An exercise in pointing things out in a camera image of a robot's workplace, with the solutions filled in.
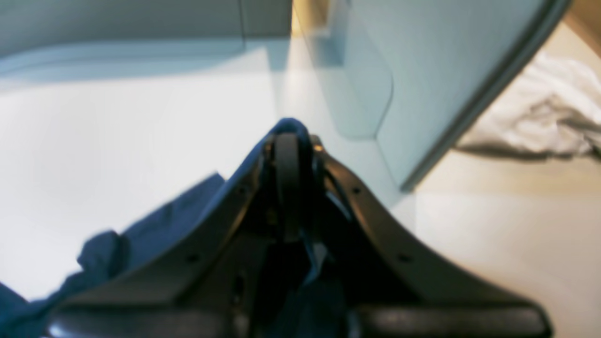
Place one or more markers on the white crumpled cloth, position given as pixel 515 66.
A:
pixel 551 109

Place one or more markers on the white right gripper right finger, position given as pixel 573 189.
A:
pixel 388 284

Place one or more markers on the navy blue t-shirt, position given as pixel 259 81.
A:
pixel 301 307

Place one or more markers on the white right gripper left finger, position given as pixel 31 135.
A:
pixel 206 285

